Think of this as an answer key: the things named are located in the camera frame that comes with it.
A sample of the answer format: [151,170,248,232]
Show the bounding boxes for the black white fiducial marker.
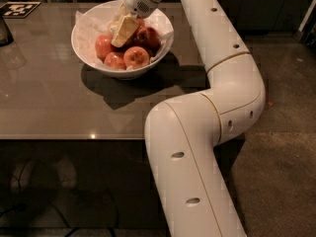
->
[0,2,40,19]

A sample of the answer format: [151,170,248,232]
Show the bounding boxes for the dark object at left edge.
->
[0,17,14,46]

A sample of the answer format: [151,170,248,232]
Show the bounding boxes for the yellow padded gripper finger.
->
[114,2,128,22]
[112,13,138,47]

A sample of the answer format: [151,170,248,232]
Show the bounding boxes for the white ceramic bowl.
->
[71,0,174,80]

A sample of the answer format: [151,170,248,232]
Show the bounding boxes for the red apple back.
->
[137,19,145,27]

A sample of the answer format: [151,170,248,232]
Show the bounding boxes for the red apple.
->
[95,35,116,60]
[134,27,160,49]
[104,52,126,70]
[137,19,145,27]

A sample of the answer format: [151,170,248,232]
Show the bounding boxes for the black floor cable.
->
[63,226,117,237]

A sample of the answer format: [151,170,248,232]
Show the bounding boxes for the white paper bowl liner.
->
[71,0,174,79]

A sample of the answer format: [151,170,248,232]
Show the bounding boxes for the red-yellow apple front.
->
[123,46,150,69]

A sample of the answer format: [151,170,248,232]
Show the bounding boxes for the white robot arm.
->
[123,0,266,237]

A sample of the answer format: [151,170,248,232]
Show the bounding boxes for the red apple front left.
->
[104,52,126,70]

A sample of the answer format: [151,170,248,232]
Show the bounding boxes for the glossy dark table cabinet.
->
[0,2,246,230]

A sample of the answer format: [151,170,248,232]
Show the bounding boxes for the red apple right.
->
[134,27,160,49]

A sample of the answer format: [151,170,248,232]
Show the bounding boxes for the dark background cabinets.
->
[77,0,313,32]

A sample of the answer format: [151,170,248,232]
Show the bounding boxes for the yellow-red apple with sticker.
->
[108,21,119,37]

